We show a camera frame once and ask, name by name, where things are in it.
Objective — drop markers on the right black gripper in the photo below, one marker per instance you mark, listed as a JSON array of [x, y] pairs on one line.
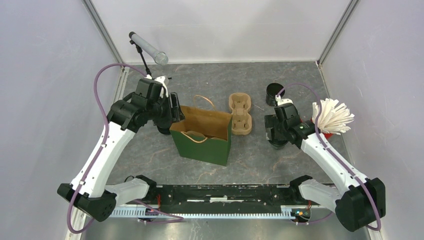
[[271, 121]]

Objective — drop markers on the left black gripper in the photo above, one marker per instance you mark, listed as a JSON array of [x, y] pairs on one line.
[[174, 114]]

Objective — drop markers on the black paper coffee cup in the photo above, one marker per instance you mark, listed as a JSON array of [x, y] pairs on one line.
[[278, 144]]

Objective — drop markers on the green paper bag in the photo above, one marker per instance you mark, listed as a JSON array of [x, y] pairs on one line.
[[204, 135]]

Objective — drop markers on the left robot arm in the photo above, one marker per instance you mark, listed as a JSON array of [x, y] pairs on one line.
[[89, 191]]

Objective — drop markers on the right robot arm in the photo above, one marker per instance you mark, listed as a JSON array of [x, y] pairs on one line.
[[355, 199]]

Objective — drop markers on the stack of black lids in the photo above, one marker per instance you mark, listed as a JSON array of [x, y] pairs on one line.
[[164, 128]]

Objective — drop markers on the red mug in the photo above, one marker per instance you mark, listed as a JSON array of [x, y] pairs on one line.
[[326, 135]]

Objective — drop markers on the black tripod stand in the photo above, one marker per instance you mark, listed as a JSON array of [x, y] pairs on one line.
[[140, 51]]

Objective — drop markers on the cardboard cup carrier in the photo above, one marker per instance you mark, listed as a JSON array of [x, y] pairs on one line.
[[240, 105]]

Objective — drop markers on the grey tube on stand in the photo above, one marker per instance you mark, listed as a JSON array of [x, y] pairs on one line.
[[158, 56]]

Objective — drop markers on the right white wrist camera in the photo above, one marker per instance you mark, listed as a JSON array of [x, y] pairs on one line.
[[279, 101]]

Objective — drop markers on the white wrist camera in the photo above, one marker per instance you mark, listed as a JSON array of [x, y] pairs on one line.
[[163, 80], [279, 101]]

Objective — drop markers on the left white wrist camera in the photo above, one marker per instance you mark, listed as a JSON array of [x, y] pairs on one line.
[[163, 80]]

